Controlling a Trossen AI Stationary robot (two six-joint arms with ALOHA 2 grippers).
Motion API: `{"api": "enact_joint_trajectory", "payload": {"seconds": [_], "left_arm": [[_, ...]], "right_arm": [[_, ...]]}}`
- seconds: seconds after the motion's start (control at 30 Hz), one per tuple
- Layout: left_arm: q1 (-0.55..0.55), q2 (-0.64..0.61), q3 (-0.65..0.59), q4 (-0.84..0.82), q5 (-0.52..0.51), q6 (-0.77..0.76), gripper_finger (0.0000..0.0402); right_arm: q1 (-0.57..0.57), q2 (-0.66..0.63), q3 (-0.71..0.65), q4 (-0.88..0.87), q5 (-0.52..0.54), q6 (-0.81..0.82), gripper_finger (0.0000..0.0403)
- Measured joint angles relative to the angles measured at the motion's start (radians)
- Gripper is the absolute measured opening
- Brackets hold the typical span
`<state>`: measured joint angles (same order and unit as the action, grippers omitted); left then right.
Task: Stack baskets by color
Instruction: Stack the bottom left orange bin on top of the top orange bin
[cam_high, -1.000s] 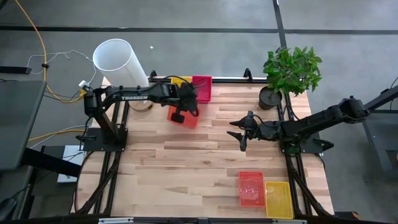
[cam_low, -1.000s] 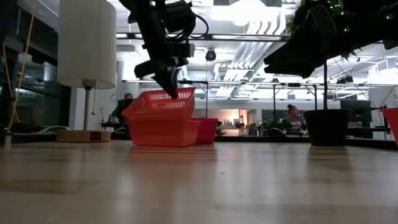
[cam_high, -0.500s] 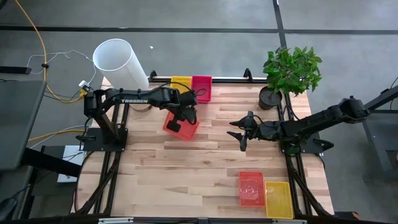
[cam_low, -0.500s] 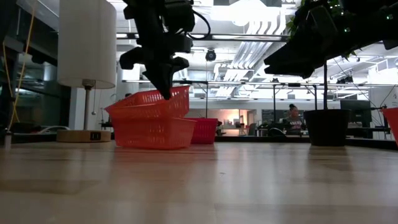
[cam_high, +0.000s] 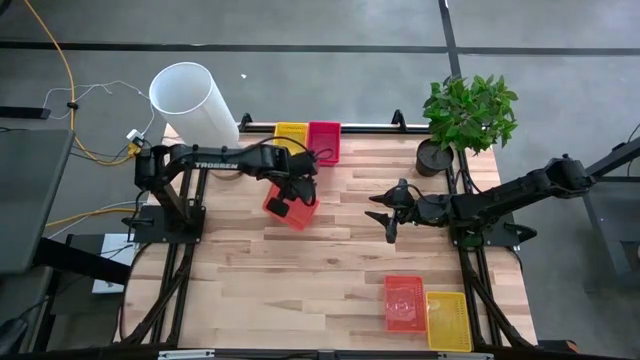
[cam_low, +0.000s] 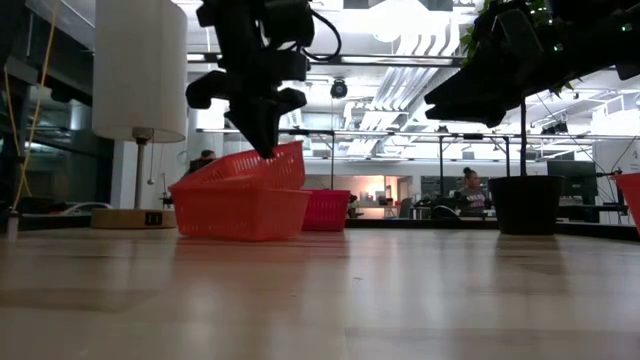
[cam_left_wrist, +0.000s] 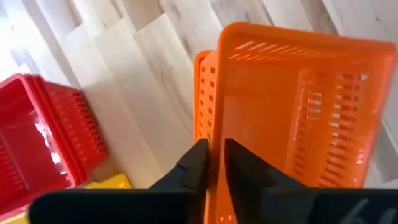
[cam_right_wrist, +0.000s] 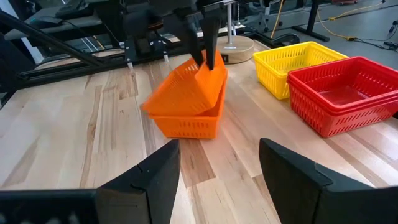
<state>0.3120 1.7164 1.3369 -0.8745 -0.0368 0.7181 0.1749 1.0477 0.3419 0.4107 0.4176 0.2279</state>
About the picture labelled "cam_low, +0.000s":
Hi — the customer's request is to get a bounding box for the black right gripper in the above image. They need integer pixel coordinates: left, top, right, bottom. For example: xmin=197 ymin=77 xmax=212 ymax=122
xmin=424 ymin=8 xmax=552 ymax=129

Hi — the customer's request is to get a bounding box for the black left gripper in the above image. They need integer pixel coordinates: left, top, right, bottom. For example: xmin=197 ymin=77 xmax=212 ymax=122
xmin=185 ymin=48 xmax=309 ymax=159

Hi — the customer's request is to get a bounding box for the orange plastic basket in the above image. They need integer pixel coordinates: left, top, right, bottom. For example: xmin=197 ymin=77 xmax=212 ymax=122
xmin=168 ymin=181 xmax=314 ymax=243
xmin=611 ymin=171 xmax=640 ymax=237
xmin=181 ymin=140 xmax=307 ymax=193

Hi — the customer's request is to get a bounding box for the person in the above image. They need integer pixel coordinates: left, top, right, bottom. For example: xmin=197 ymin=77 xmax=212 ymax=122
xmin=185 ymin=148 xmax=219 ymax=177
xmin=451 ymin=165 xmax=491 ymax=212

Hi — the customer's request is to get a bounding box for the black overhead crossbar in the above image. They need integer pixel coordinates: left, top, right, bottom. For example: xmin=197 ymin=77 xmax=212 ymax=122
xmin=186 ymin=51 xmax=467 ymax=68

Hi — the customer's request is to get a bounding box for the magenta plastic basket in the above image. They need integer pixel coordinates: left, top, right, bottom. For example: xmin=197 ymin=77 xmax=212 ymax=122
xmin=301 ymin=188 xmax=352 ymax=233

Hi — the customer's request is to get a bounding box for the green plant in black pot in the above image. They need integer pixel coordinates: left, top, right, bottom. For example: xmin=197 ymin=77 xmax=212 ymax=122
xmin=459 ymin=0 xmax=576 ymax=237

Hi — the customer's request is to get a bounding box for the white shade wooden base lamp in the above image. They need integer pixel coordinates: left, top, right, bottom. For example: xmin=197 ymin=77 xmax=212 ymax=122
xmin=90 ymin=0 xmax=189 ymax=231

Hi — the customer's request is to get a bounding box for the black computer monitor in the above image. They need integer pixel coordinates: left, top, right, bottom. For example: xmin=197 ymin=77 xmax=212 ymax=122
xmin=546 ymin=159 xmax=599 ymax=206

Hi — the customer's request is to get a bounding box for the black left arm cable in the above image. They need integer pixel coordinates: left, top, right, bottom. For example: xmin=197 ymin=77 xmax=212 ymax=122
xmin=298 ymin=8 xmax=344 ymax=64

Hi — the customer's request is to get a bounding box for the black aluminium frame rail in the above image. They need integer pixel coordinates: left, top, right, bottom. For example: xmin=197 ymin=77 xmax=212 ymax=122
xmin=0 ymin=213 xmax=640 ymax=243

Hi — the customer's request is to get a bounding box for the yellow cable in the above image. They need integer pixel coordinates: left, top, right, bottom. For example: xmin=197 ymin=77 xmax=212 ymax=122
xmin=3 ymin=0 xmax=58 ymax=212

